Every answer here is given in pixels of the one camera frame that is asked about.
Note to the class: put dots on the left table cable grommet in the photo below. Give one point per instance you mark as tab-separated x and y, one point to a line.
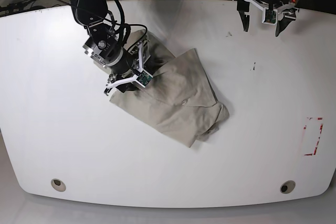
58	185

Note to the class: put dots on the beige T-shirt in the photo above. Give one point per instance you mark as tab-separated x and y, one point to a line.
179	101

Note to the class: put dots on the right table cable grommet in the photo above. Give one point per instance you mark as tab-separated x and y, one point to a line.
287	187

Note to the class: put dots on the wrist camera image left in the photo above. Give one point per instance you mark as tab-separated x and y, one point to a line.
144	78

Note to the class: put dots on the red tape rectangle marking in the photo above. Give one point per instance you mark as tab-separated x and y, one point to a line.
311	136

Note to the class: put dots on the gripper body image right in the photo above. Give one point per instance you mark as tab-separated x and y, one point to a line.
283	8

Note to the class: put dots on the table cable grommet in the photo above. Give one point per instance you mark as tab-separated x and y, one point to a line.
58	185
287	187

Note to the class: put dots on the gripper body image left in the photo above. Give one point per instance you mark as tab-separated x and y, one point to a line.
124	65

